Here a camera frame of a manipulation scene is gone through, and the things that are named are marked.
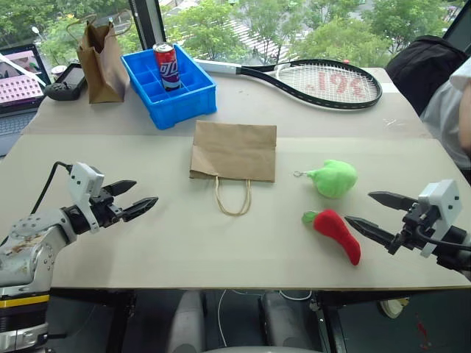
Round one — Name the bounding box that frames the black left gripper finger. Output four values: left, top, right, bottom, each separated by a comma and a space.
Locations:
121, 196, 160, 223
101, 179, 138, 198

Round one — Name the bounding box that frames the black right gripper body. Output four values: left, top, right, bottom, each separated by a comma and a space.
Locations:
386, 201, 437, 256

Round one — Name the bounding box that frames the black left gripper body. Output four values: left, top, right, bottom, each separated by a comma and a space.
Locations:
87, 185, 124, 228

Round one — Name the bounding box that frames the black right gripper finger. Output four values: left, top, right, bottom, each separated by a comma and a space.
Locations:
343, 215, 400, 249
367, 190, 419, 212

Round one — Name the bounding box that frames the flat brown paper bag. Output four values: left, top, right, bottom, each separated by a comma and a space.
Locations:
188, 119, 278, 217

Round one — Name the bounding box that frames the open wrinkled brown paper bag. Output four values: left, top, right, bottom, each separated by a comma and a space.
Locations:
65, 13, 134, 105

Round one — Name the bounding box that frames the red plush chili pepper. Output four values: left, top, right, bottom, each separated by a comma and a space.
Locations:
301, 209, 363, 267

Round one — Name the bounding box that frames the green plush toy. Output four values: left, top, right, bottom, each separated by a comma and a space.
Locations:
293, 158, 359, 200

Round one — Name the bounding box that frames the white round cup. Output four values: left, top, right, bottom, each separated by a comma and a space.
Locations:
378, 296, 411, 320

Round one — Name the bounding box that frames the person in white shirt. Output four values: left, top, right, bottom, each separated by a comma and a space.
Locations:
419, 56, 471, 171

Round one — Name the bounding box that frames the blue plastic divided crate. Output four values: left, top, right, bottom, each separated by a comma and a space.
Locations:
120, 43, 219, 131

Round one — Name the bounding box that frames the black handheld game controller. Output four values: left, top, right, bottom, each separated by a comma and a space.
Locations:
43, 63, 88, 102

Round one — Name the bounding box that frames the grey rounded robot leg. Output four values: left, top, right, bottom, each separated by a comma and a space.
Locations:
258, 292, 316, 353
172, 290, 208, 353

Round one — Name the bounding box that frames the red soda can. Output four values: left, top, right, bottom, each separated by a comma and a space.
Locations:
152, 41, 183, 93

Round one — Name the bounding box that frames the robot torso with yellow band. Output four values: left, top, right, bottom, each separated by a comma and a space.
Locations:
0, 286, 51, 353

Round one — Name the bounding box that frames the black backpack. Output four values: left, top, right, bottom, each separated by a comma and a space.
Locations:
383, 34, 470, 117

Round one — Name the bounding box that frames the grey laptop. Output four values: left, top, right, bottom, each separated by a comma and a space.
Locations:
0, 43, 53, 158

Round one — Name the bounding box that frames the black white tennis racket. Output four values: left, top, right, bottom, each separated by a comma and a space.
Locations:
192, 57, 384, 111

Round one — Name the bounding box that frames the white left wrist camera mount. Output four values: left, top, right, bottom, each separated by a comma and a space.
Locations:
67, 161, 106, 235

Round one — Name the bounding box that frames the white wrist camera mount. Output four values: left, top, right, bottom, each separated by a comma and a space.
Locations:
417, 179, 463, 259
67, 161, 106, 235

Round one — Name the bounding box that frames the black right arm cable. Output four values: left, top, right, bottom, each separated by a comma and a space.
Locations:
414, 224, 471, 252

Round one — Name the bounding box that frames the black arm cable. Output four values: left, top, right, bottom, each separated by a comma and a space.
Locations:
414, 224, 471, 252
30, 160, 74, 215

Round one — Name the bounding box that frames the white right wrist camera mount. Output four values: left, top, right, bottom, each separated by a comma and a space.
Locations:
417, 179, 463, 259

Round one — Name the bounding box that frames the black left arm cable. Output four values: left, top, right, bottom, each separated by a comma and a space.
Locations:
30, 160, 74, 215

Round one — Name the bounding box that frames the black table frame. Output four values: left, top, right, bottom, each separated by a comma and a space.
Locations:
46, 287, 471, 353

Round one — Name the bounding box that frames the white cable under table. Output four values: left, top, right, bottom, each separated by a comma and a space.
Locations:
216, 289, 241, 349

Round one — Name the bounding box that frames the black window frame post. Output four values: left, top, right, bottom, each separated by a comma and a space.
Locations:
128, 0, 167, 51

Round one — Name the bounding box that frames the black slanted window frame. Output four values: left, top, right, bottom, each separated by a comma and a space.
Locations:
440, 0, 471, 42

